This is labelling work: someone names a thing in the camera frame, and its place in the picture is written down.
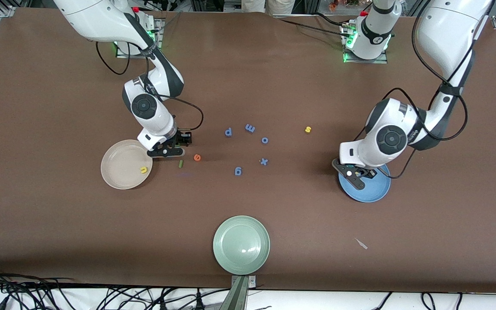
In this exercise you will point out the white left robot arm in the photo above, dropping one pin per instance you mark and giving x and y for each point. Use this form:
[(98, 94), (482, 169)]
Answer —
[(360, 153)]

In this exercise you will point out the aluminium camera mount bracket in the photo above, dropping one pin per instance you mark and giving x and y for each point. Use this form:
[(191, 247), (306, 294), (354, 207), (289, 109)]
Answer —
[(237, 297)]

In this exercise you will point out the green plate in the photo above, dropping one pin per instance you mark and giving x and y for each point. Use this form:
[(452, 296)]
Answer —
[(241, 244)]

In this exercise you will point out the white tape scrap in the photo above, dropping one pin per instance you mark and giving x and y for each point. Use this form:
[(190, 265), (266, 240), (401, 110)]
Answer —
[(362, 244)]

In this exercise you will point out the blue plate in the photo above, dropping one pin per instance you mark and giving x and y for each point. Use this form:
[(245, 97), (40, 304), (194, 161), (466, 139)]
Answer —
[(377, 191)]

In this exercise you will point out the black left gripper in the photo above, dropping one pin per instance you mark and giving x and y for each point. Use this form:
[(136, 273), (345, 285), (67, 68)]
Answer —
[(369, 173)]

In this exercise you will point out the blue letter m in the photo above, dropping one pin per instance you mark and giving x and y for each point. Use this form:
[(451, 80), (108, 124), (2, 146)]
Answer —
[(250, 128)]

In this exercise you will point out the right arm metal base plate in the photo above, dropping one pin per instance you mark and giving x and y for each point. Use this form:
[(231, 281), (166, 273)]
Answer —
[(159, 23)]

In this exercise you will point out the orange red decoration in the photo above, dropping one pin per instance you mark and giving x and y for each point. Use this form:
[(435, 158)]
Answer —
[(342, 4)]

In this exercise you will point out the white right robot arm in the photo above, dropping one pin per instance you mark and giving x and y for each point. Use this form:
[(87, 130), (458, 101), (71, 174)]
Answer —
[(162, 125)]

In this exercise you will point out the person beige trousers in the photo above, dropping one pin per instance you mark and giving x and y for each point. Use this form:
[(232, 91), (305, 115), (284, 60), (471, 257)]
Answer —
[(252, 5)]

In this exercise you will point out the blue letter p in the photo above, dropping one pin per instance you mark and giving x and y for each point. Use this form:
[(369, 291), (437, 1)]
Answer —
[(226, 132)]

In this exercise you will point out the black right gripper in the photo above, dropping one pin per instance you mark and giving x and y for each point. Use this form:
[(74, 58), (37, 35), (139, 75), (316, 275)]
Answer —
[(182, 138)]

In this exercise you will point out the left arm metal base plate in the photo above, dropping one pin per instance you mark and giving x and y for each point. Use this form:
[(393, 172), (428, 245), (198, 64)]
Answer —
[(364, 61)]

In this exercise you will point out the beige plate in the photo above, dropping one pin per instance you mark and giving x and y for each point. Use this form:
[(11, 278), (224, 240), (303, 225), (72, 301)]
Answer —
[(119, 168)]

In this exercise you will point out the blue letter g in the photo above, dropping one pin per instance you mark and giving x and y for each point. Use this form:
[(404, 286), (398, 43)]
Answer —
[(240, 172)]

